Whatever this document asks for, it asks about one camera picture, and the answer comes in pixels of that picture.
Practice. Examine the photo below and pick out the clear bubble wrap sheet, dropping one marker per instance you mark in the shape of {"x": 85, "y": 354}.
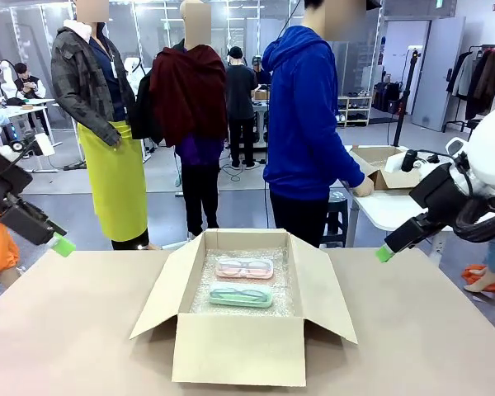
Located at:
{"x": 282, "y": 268}

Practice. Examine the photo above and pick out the white background desk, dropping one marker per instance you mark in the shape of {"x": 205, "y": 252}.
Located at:
{"x": 20, "y": 108}

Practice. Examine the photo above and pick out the person in dark cap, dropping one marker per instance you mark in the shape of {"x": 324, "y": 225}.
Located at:
{"x": 260, "y": 68}

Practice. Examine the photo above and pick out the black suitcase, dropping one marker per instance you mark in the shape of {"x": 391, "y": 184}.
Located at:
{"x": 385, "y": 97}

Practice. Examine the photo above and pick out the black clothes rack with coats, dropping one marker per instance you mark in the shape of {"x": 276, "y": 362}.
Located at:
{"x": 482, "y": 78}

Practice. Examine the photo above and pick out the mannequin with red shawl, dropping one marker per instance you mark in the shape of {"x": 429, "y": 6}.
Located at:
{"x": 185, "y": 99}

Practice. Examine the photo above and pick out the person's right forearm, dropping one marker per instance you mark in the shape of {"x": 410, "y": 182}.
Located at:
{"x": 346, "y": 171}

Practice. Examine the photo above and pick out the pink transparent glasses case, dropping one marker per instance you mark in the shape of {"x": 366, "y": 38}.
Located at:
{"x": 231, "y": 270}

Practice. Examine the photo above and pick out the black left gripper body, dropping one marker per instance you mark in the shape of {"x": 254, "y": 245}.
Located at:
{"x": 20, "y": 218}

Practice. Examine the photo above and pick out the open brown cardboard box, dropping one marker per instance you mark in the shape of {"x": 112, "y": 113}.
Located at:
{"x": 239, "y": 350}

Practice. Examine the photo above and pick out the mint green glasses case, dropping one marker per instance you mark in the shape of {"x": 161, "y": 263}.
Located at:
{"x": 222, "y": 300}

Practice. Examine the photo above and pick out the dark-framed glasses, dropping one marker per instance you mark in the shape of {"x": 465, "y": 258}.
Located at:
{"x": 241, "y": 293}
{"x": 243, "y": 264}

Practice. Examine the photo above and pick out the mannequin with yellow apron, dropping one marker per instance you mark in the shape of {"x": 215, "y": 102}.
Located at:
{"x": 115, "y": 185}

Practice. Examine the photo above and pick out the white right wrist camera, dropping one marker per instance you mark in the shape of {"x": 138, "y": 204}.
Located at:
{"x": 400, "y": 161}

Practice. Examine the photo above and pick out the seated person in varsity jacket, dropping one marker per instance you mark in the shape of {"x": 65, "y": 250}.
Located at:
{"x": 28, "y": 84}

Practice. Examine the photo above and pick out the white side table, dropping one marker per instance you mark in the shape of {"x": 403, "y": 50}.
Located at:
{"x": 379, "y": 210}

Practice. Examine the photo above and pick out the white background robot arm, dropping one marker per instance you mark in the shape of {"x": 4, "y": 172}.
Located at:
{"x": 2, "y": 76}

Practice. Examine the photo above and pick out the black tripod stand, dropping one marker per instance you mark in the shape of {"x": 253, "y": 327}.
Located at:
{"x": 406, "y": 95}

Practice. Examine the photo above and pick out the wooden shoe rack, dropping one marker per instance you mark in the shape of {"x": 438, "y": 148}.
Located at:
{"x": 354, "y": 111}

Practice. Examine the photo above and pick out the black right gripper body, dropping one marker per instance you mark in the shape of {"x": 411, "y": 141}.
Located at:
{"x": 437, "y": 191}

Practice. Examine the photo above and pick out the person in black clothes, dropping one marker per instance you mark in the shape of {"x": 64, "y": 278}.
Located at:
{"x": 240, "y": 95}

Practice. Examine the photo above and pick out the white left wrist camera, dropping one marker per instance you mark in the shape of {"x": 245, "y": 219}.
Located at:
{"x": 16, "y": 146}

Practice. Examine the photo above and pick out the person's right hand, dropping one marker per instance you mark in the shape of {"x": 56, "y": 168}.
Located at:
{"x": 365, "y": 186}

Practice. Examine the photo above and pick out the person in blue hoodie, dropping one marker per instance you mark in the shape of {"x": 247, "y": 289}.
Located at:
{"x": 305, "y": 123}

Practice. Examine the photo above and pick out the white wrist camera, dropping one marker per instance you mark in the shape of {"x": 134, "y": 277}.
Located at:
{"x": 16, "y": 146}
{"x": 400, "y": 161}

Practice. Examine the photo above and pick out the small cardboard box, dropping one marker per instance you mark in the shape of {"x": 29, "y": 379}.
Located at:
{"x": 379, "y": 165}

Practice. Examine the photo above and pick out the black stool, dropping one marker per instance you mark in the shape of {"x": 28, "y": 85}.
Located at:
{"x": 336, "y": 218}

